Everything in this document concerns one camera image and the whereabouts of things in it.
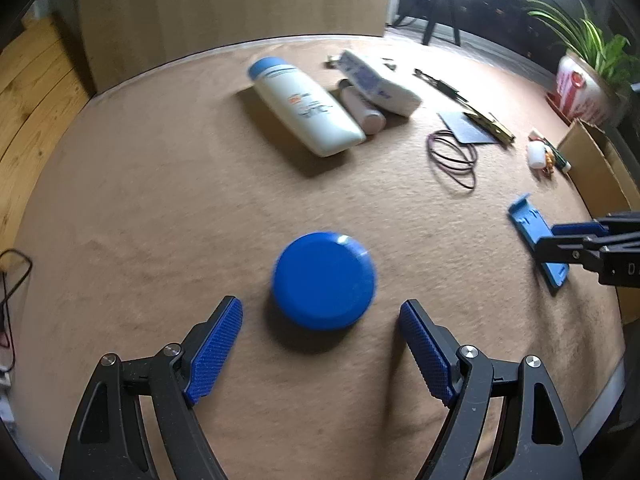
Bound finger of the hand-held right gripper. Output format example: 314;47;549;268
550;211;640;239
534;234;607;272

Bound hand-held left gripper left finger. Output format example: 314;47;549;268
60;296;244;480

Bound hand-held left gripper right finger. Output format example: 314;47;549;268
398;299;583;480

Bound blue plastic tray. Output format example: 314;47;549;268
507;193;572;295

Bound cardboard box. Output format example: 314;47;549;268
556;119;640;223

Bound blue round lid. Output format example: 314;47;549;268
271;231;377;332

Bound wooden clothespin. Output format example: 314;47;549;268
462;109;517;143

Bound purple elastic hair ties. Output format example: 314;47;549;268
426;130;479;193

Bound white patterned tissue pack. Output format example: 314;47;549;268
339;50;423;118

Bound red pot saucer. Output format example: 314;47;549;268
545;91;576;122

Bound white red flower pot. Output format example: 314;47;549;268
555;51;621;126

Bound black card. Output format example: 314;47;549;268
438;111;502;146

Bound green spider plant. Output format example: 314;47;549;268
522;0;633;93

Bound black clear pen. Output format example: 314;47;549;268
414;68;462;101

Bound small pink cosmetic tube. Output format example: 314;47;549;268
336;78;387;135

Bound black tripod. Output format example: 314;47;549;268
392;0;463;46

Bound white lotion bottle blue cap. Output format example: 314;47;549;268
248;56;367;157

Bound beige wooden cabinet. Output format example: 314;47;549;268
75;0;396;93

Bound black cable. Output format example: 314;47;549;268
0;249;33;351

